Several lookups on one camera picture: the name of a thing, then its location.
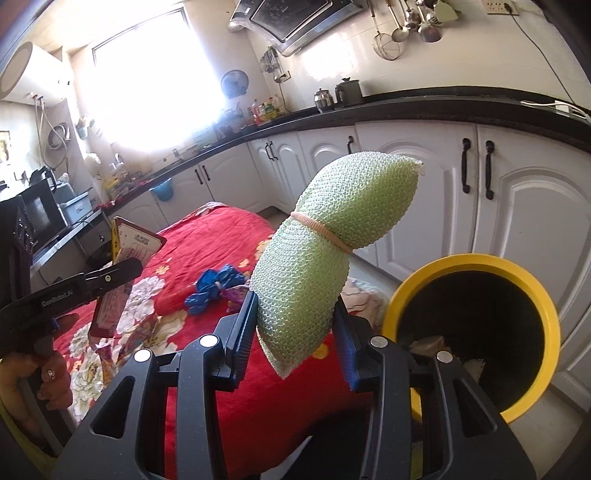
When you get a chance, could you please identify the red yellow packaging bag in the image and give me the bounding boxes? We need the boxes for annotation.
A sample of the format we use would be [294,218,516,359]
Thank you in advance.
[88,216,168,340]

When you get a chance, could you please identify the cluster of small jars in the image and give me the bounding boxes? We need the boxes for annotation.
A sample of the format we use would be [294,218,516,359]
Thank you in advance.
[104,168,153,201]

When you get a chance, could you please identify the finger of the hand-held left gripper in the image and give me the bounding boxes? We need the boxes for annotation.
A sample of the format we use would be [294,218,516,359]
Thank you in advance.
[51,257,144,319]

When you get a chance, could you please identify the purple candy wrapper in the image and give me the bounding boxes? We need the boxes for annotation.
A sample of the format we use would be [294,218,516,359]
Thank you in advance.
[224,285,252,308]

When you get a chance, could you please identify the colourful snack wrapper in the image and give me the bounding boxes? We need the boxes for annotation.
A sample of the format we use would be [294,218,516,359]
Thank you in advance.
[98,323,144,372]

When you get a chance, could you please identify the blue round fan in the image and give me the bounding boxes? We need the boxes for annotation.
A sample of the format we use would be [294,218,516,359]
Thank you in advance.
[220,69,250,97]

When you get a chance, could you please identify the wire strainer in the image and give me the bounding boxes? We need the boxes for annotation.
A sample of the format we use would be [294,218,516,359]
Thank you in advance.
[369,0,402,61]

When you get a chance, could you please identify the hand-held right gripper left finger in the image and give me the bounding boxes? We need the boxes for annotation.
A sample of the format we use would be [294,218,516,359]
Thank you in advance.
[51,291,258,480]

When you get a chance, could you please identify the blue plastic bag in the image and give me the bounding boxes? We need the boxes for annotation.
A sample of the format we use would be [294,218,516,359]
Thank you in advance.
[185,264,245,315]

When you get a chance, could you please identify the red floral blanket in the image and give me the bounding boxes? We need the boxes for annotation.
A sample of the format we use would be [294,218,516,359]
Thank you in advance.
[46,203,421,480]

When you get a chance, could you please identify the black power cable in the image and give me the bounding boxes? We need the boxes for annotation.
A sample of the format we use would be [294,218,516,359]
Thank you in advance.
[505,4,563,101]

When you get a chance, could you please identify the black kitchen countertop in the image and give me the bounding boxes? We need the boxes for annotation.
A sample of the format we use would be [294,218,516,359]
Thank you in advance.
[99,90,591,208]

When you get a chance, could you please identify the white wall socket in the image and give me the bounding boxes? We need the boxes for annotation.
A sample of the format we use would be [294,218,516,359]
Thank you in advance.
[480,0,520,16]

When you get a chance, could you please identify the white lower cabinets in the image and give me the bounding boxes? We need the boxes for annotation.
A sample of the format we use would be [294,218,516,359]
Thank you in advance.
[104,115,591,407]

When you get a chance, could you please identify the black range hood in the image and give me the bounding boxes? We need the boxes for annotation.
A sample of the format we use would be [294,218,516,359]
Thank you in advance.
[229,0,365,57]

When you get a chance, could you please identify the white charger with cable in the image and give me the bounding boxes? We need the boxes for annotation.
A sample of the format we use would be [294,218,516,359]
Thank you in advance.
[521,98,587,118]

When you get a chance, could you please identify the kitchen window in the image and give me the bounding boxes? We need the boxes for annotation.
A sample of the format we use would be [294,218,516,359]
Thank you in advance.
[92,18,222,153]

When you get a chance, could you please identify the black microwave oven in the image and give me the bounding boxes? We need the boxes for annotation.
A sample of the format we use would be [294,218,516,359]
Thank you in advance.
[16,178,70,252]

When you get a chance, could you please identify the small hanging kitchen tools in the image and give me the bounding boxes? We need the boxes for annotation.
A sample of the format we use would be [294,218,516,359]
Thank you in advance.
[259,46,283,85]

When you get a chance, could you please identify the person's left hand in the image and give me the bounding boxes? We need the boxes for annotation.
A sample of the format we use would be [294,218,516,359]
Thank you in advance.
[0,314,80,416]

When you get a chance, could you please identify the white water heater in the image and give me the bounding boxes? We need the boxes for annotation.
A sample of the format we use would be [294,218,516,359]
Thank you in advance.
[0,41,75,104]

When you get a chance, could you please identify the cluster of condiment bottles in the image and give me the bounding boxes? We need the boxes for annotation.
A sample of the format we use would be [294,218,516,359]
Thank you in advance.
[247,93,287,125]

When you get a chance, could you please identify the pale floor cloth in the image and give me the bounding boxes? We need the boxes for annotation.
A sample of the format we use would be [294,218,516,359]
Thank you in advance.
[344,277,393,326]

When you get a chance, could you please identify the pale blue storage box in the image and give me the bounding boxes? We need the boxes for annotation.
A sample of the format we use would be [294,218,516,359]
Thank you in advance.
[59,191,95,225]

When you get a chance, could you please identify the yellow rimmed trash bin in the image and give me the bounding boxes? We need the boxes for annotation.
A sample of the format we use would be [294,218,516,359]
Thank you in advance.
[381,254,561,425]

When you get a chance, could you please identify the dark green enamel pot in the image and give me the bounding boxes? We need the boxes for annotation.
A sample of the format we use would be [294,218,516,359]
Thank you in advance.
[335,78,364,106]

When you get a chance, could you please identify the blue plastic basin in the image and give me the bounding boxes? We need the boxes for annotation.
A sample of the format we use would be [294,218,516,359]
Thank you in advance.
[150,178,175,202]

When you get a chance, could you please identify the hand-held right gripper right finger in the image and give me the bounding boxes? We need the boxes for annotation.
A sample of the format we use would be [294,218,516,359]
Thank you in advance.
[332,300,536,480]

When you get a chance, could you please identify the row of hanging utensils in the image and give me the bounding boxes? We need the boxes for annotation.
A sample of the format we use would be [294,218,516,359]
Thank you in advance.
[385,0,462,43]

